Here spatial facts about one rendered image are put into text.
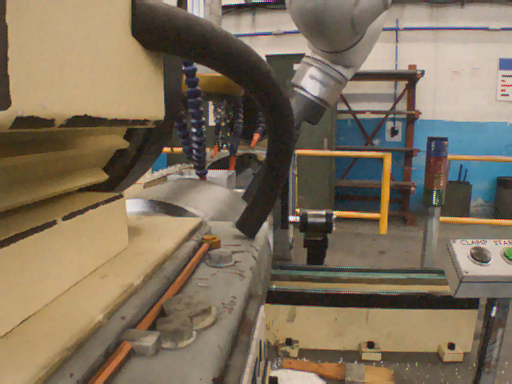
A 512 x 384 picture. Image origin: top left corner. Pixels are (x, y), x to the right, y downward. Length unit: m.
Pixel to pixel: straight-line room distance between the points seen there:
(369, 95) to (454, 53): 1.32
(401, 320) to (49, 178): 0.70
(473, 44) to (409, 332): 5.39
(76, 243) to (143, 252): 0.05
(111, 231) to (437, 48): 5.74
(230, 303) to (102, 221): 0.07
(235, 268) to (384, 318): 0.59
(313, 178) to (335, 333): 3.08
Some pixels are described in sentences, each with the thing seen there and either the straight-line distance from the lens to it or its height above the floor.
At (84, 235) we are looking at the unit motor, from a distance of 0.18.
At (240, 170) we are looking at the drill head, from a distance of 0.96.
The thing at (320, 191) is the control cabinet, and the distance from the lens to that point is 3.80.
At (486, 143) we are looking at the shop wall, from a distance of 5.94.
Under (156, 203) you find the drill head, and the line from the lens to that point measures 0.40.
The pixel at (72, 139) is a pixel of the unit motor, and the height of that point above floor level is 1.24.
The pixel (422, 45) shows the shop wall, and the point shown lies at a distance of 5.82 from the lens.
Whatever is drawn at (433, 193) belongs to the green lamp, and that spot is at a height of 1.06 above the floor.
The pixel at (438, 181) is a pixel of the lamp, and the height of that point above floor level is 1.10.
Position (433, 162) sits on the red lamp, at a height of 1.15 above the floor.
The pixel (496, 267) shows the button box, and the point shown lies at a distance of 0.58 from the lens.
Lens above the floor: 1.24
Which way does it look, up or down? 10 degrees down
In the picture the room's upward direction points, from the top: straight up
